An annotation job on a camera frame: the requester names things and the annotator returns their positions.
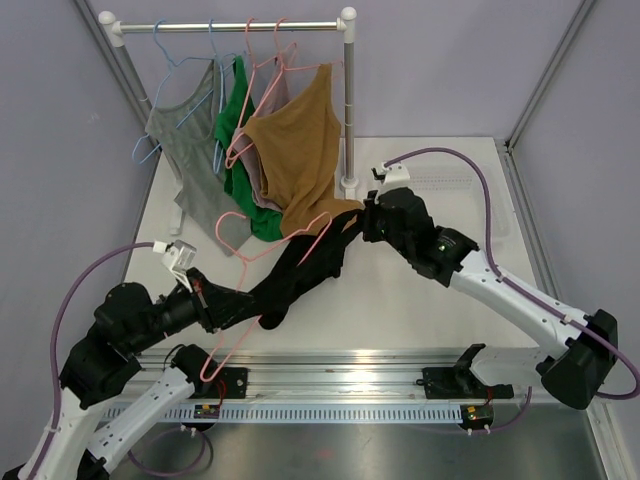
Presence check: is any green tank top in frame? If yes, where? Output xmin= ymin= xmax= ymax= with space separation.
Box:
xmin=214 ymin=55 xmax=283 ymax=242

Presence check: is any mauve pink tank top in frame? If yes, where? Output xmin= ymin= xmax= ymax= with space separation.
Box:
xmin=234 ymin=66 xmax=290 ymax=213

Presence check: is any pink hanger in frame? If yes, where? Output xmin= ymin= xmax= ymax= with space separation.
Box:
xmin=225 ymin=17 xmax=283 ymax=170
xmin=273 ymin=17 xmax=344 ymax=79
xmin=199 ymin=211 xmax=333 ymax=384

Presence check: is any white slotted cable duct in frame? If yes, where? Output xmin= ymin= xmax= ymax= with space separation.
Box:
xmin=104 ymin=402 xmax=464 ymax=424

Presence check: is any aluminium front rail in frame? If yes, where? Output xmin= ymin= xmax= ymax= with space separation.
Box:
xmin=134 ymin=349 xmax=541 ymax=401

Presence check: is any purple cable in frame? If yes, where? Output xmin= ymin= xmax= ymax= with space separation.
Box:
xmin=387 ymin=145 xmax=639 ymax=399
xmin=19 ymin=241 xmax=157 ymax=476

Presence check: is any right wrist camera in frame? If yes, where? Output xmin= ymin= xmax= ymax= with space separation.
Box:
xmin=371 ymin=163 xmax=411 ymax=186

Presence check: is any metal clothes rack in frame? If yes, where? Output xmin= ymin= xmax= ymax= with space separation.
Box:
xmin=97 ymin=6 xmax=360 ymax=236

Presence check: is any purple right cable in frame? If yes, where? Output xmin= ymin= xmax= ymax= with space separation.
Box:
xmin=387 ymin=145 xmax=639 ymax=399

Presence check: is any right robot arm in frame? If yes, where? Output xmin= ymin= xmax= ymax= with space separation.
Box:
xmin=363 ymin=187 xmax=618 ymax=410

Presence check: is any white plastic laundry basket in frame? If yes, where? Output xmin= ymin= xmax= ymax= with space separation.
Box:
xmin=408 ymin=164 xmax=486 ymax=241

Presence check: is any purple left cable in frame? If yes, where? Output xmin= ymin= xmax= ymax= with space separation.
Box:
xmin=19 ymin=241 xmax=157 ymax=476

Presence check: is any mustard brown tank top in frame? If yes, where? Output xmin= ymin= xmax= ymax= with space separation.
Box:
xmin=244 ymin=64 xmax=363 ymax=237

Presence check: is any blue hanger left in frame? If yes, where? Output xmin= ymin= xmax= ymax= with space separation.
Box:
xmin=132 ymin=19 xmax=221 ymax=165

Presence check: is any black tank top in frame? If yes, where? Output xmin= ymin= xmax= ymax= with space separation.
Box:
xmin=250 ymin=209 xmax=363 ymax=330

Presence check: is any grey tank top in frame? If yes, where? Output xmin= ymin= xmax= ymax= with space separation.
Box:
xmin=145 ymin=61 xmax=251 ymax=250

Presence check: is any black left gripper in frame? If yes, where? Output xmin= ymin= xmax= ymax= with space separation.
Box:
xmin=129 ymin=266 xmax=255 ymax=354

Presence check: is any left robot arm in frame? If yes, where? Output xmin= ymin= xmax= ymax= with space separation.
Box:
xmin=4 ymin=268 xmax=252 ymax=479

